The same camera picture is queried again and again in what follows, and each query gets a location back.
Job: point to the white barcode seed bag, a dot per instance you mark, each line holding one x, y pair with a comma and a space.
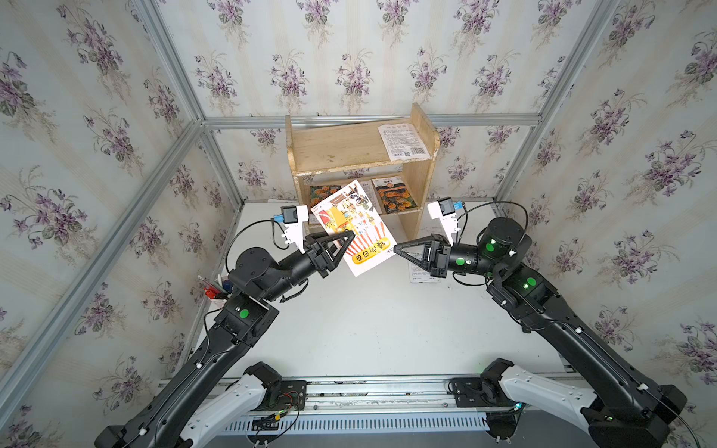
403, 143

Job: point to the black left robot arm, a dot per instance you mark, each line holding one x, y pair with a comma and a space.
180, 416

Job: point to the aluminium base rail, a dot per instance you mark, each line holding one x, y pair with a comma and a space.
263, 406

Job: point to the white text seed bag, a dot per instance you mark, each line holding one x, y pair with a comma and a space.
419, 276

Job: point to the colourful popcorn seed bag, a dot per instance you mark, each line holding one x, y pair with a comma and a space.
351, 209

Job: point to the white label seed bag middle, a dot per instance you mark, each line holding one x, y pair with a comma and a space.
372, 200

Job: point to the orange flower seed bag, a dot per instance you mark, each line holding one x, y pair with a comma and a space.
394, 195
317, 194

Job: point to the orange flower seed bag right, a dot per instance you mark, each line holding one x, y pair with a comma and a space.
394, 195

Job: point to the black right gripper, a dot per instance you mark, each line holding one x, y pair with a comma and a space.
439, 255

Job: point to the red items at table edge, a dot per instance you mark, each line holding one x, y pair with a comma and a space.
214, 289

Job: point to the wooden two-tier shelf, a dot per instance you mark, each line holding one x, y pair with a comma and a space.
330, 152

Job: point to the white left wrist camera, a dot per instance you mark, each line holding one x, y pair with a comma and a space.
292, 219

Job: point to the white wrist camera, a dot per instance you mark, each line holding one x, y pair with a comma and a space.
292, 219
445, 211

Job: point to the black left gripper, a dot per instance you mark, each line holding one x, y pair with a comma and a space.
319, 258

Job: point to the orange flower seed bag left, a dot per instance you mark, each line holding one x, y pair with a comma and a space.
317, 194

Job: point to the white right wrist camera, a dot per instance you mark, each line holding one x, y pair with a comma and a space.
445, 211

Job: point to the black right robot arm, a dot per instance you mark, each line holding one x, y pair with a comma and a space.
621, 407

